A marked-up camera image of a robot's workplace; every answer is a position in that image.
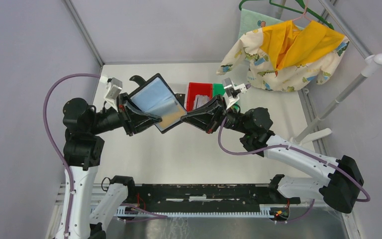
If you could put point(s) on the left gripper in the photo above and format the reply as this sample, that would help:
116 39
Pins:
126 106

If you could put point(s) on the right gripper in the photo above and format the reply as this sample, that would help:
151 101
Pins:
210 122

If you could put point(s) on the black leather card holder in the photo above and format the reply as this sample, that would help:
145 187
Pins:
156 97

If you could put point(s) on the gold credit card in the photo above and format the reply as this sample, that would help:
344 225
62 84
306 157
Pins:
169 120

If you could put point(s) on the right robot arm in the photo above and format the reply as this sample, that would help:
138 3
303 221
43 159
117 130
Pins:
337 182

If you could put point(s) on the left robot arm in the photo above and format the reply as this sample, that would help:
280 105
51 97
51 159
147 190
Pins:
82 154

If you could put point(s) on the cards in red bin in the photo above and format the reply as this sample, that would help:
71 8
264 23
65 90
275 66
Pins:
200 100

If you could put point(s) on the green plastic bin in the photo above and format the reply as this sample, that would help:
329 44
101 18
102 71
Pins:
218 89

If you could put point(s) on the red plastic bin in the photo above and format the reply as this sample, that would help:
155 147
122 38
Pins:
193 90

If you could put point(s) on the white plastic bin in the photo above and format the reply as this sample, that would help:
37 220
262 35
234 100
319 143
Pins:
180 90

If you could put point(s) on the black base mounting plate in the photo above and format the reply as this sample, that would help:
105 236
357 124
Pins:
206 198

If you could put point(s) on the yellow cream children's jacket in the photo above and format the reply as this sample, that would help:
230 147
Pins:
327 48

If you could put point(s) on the light green towel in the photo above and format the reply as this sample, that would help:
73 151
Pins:
250 23

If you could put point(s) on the pink clothes hanger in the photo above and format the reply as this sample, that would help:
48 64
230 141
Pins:
304 13

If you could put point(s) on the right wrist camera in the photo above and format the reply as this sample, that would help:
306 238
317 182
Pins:
233 92

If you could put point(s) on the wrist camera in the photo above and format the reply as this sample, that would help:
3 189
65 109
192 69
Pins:
233 92
113 89

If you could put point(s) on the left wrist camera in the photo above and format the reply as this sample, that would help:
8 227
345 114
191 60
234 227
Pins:
113 89

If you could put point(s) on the white cable tray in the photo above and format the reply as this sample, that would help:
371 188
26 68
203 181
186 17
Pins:
263 212

